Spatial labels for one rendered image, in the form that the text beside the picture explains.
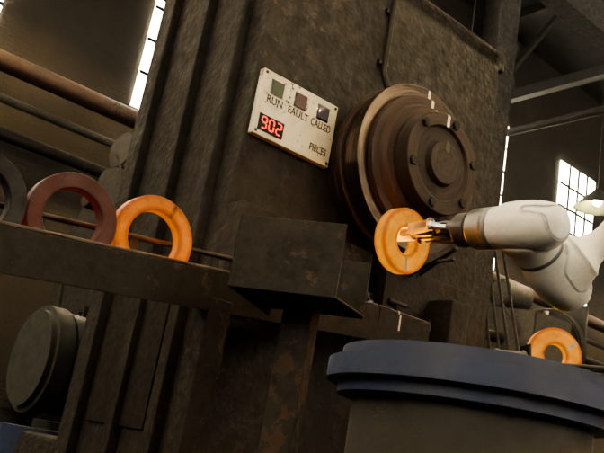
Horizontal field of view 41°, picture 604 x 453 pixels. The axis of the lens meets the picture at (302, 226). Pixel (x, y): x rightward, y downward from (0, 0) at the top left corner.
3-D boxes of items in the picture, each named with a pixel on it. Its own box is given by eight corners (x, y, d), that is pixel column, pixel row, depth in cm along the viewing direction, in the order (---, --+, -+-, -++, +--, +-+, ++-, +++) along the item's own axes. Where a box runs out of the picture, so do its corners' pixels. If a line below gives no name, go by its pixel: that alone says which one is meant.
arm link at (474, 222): (506, 254, 169) (483, 255, 173) (511, 214, 171) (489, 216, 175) (479, 242, 163) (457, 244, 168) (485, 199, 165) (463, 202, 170)
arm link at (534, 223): (474, 229, 162) (505, 272, 168) (540, 225, 150) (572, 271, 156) (494, 191, 167) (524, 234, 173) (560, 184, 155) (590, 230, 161)
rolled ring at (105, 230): (119, 177, 162) (112, 180, 165) (28, 164, 151) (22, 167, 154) (116, 269, 159) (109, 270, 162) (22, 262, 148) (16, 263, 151)
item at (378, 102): (327, 226, 204) (355, 61, 217) (446, 275, 232) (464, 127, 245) (344, 223, 199) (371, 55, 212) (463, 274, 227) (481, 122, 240)
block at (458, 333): (413, 383, 223) (423, 299, 230) (431, 388, 228) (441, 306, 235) (443, 385, 215) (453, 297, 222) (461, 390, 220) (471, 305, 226)
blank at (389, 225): (376, 202, 184) (386, 201, 182) (421, 214, 194) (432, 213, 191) (370, 270, 182) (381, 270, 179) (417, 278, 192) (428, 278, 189)
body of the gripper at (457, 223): (458, 240, 168) (425, 242, 175) (484, 252, 173) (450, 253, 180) (464, 206, 170) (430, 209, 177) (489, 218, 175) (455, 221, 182)
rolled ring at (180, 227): (111, 192, 162) (103, 195, 165) (115, 284, 160) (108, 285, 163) (190, 195, 174) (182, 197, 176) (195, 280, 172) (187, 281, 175)
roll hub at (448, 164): (386, 197, 204) (402, 98, 212) (457, 230, 221) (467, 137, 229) (403, 194, 200) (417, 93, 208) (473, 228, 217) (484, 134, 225)
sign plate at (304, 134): (247, 133, 202) (260, 68, 207) (323, 169, 217) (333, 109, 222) (253, 131, 200) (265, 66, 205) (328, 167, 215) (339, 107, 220)
